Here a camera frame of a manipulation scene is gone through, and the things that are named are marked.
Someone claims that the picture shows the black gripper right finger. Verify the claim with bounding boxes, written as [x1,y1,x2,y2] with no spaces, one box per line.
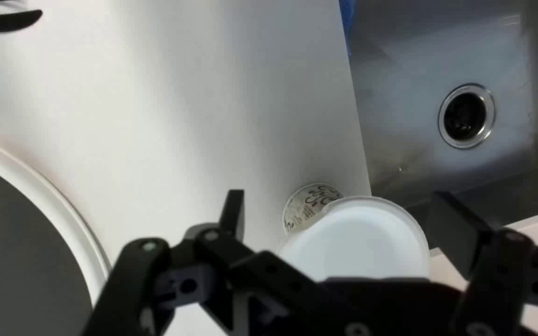
[433,188,538,336]

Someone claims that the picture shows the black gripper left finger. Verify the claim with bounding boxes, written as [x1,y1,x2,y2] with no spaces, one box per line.
[80,188,321,336]

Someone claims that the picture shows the patterned paper cup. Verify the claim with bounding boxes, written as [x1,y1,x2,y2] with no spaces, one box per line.
[280,181,345,235]

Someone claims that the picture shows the round black tray white rim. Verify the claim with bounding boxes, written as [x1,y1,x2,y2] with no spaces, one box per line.
[0,128,112,336]

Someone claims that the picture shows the white round plate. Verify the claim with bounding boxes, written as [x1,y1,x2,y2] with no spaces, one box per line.
[276,194,433,283]

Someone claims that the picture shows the round sink drain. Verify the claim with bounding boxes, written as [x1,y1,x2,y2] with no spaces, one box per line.
[437,82,499,151]

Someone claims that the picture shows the stainless steel sink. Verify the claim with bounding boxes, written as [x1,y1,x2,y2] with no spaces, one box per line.
[342,0,538,211]

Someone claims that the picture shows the black plastic knife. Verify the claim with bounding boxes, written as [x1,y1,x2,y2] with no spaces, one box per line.
[0,7,45,33]

